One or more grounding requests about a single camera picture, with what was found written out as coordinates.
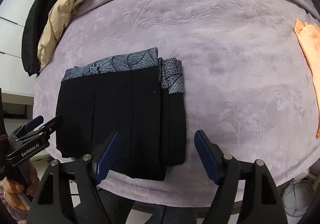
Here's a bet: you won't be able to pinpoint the black pants with patterned trim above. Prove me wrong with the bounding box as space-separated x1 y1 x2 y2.
56 48 187 181

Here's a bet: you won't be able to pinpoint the person's left hand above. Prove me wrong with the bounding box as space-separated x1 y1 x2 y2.
3 163 40 211

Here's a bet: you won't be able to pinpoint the white wardrobe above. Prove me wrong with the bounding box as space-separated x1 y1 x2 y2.
1 0 35 105

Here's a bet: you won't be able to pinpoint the black garment on bed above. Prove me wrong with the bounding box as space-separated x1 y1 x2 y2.
21 0 57 76

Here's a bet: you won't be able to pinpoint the beige puffer jacket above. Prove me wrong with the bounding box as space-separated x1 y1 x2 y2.
37 0 84 71

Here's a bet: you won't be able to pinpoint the peach cloth on bed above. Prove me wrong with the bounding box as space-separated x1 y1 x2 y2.
293 18 320 138

